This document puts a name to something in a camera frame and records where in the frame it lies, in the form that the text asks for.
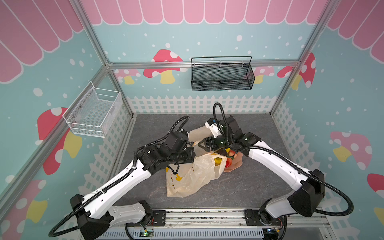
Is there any red peach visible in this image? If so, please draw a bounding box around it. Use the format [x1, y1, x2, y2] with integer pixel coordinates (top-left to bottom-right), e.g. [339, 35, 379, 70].
[225, 158, 233, 168]

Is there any banana print plastic bag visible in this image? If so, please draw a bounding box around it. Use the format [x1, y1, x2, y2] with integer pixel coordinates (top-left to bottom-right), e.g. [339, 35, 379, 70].
[166, 127, 227, 198]

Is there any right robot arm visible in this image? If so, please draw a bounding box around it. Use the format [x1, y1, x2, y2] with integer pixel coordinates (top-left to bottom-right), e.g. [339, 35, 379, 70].
[199, 103, 354, 226]

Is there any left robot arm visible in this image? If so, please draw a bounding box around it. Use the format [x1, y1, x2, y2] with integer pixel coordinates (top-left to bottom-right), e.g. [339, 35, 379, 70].
[48, 130, 195, 240]

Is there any pink wavy fruit plate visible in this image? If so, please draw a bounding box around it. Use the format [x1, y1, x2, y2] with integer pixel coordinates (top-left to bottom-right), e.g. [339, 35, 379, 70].
[224, 149, 244, 173]

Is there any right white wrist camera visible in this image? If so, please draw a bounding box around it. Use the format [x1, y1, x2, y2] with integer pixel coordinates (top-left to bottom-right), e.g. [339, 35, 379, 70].
[205, 121, 222, 138]

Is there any black wire mesh basket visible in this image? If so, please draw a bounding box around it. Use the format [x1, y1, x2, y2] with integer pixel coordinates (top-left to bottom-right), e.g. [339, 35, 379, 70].
[191, 56, 256, 92]

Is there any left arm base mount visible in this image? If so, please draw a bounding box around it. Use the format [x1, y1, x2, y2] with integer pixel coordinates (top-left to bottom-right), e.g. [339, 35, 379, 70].
[140, 210, 167, 227]

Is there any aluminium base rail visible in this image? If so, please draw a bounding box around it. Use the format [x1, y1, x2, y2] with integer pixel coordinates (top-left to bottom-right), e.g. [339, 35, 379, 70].
[98, 207, 336, 240]

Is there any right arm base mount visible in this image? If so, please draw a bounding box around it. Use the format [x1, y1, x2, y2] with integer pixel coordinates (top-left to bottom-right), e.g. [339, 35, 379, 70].
[244, 209, 283, 227]

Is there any white wire mesh basket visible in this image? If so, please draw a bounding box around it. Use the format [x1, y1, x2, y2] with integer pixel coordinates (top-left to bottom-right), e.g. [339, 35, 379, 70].
[63, 82, 123, 138]

